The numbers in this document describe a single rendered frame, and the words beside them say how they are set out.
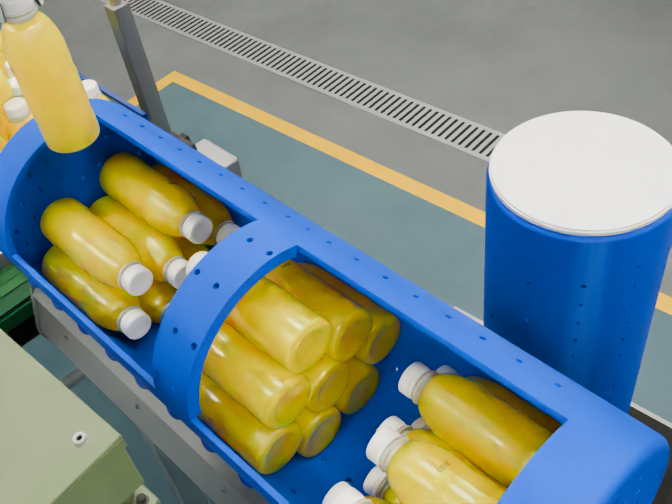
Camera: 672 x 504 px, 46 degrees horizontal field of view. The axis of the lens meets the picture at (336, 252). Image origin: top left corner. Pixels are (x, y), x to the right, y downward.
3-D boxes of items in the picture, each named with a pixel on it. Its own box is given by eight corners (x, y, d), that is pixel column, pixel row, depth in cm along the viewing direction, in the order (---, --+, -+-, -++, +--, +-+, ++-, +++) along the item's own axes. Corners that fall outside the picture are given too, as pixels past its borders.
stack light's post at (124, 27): (232, 351, 235) (113, 11, 156) (223, 344, 237) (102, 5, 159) (242, 342, 236) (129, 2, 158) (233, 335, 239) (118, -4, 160)
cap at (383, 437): (376, 474, 80) (363, 464, 81) (402, 452, 82) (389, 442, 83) (378, 450, 78) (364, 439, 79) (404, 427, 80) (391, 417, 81)
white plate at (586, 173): (727, 172, 114) (725, 178, 115) (584, 88, 131) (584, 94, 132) (583, 261, 105) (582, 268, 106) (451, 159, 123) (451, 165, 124)
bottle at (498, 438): (543, 512, 72) (390, 400, 82) (554, 526, 78) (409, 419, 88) (587, 448, 73) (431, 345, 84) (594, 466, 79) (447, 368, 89)
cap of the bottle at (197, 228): (201, 238, 110) (209, 244, 109) (179, 239, 107) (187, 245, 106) (209, 212, 109) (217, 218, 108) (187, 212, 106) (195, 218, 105)
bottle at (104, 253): (67, 185, 113) (142, 243, 103) (91, 216, 118) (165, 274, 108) (28, 219, 111) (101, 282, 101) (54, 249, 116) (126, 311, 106)
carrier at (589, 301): (638, 478, 177) (547, 392, 195) (730, 178, 114) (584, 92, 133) (541, 552, 168) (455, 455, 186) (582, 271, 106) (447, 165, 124)
